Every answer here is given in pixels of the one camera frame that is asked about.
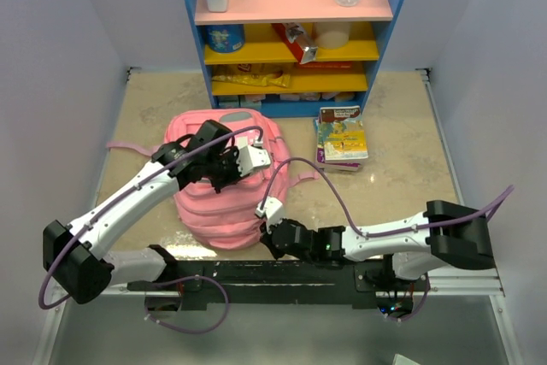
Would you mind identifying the pink student backpack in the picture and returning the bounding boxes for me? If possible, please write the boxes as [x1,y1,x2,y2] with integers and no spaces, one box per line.
[105,109,321,250]

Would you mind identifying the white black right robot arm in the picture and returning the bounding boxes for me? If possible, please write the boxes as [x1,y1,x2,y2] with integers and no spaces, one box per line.
[255,197,495,291]

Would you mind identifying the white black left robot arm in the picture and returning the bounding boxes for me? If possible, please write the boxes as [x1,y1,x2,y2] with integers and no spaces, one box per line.
[38,120,243,309]

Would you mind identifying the yellow chips bag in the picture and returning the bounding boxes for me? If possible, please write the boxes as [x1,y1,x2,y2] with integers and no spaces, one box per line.
[212,63,293,88]

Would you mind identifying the purple book underneath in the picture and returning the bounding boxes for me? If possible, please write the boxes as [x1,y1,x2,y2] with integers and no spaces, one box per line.
[313,119,362,172]

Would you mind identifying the yellow illustrated book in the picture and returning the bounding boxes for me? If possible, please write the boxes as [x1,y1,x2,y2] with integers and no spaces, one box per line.
[317,106,368,163]

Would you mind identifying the blue cartoon can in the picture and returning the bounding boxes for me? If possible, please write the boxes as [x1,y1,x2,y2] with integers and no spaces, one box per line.
[206,24,245,54]

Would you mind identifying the blue pink yellow shelf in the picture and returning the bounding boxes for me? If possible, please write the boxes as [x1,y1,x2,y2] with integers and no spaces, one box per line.
[184,0,404,117]

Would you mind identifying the red silver snack box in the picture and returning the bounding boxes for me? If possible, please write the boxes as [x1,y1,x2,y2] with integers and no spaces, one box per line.
[271,22,318,65]

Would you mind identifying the white translucent cup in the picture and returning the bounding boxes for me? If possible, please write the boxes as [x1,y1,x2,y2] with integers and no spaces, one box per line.
[313,21,351,50]

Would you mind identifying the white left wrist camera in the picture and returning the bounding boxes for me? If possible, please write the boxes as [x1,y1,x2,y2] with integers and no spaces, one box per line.
[236,137,272,177]

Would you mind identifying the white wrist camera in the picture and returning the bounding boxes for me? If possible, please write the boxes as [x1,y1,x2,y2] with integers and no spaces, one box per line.
[236,137,272,177]
[255,197,285,226]

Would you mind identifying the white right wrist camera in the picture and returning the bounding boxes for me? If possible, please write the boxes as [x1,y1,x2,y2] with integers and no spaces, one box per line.
[255,197,285,226]

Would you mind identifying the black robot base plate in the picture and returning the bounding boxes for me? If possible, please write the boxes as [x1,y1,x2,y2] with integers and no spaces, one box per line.
[127,260,428,313]

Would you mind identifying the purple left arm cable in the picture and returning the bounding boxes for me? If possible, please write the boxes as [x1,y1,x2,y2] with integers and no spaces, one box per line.
[38,125,264,334]

